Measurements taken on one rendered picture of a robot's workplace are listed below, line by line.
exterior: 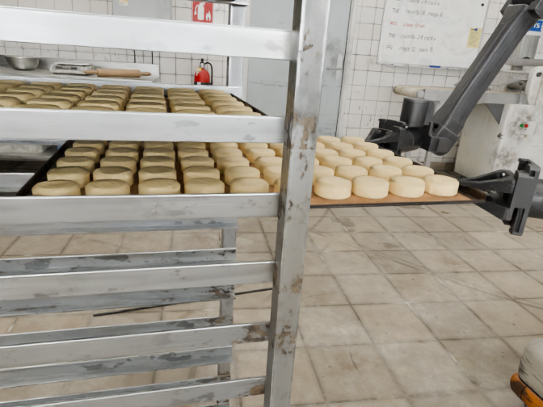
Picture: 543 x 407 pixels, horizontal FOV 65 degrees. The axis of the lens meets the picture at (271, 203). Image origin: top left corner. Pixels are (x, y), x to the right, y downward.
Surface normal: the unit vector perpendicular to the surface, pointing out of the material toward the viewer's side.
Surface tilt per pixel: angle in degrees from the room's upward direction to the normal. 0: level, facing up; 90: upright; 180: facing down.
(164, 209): 90
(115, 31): 90
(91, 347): 90
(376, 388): 0
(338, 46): 90
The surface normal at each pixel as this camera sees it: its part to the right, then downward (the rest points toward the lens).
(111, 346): 0.25, 0.33
